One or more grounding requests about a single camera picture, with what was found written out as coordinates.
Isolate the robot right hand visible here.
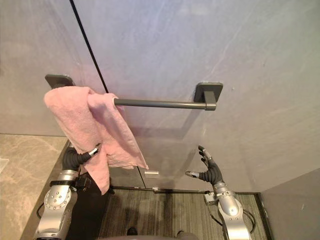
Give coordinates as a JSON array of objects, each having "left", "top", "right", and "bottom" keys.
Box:
[{"left": 185, "top": 145, "right": 225, "bottom": 186}]

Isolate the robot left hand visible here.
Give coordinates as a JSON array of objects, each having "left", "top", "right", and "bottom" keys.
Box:
[{"left": 61, "top": 143, "right": 102, "bottom": 174}]

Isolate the pink towel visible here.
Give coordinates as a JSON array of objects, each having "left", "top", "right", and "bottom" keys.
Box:
[{"left": 43, "top": 86, "right": 150, "bottom": 196}]

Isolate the dark vanity cabinet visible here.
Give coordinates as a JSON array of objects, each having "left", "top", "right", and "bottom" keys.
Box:
[{"left": 21, "top": 139, "right": 113, "bottom": 240}]

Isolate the dark grey towel bar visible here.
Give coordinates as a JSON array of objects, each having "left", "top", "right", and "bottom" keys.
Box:
[{"left": 44, "top": 74, "right": 224, "bottom": 112}]

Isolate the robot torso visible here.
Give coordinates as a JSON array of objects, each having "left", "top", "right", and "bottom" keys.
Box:
[{"left": 98, "top": 234, "right": 201, "bottom": 240}]

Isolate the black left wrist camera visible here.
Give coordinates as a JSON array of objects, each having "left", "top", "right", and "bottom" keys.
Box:
[{"left": 74, "top": 176, "right": 92, "bottom": 191}]

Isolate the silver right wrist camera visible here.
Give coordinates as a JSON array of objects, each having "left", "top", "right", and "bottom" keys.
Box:
[{"left": 203, "top": 191, "right": 219, "bottom": 205}]

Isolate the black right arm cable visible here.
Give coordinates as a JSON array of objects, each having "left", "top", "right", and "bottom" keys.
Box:
[{"left": 209, "top": 207, "right": 256, "bottom": 235}]

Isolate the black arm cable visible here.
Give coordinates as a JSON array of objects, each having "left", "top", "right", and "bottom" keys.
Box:
[
  {"left": 35, "top": 201, "right": 45, "bottom": 219},
  {"left": 209, "top": 207, "right": 256, "bottom": 235}
]

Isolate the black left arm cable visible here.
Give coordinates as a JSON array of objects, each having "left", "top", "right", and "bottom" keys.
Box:
[{"left": 35, "top": 201, "right": 45, "bottom": 219}]

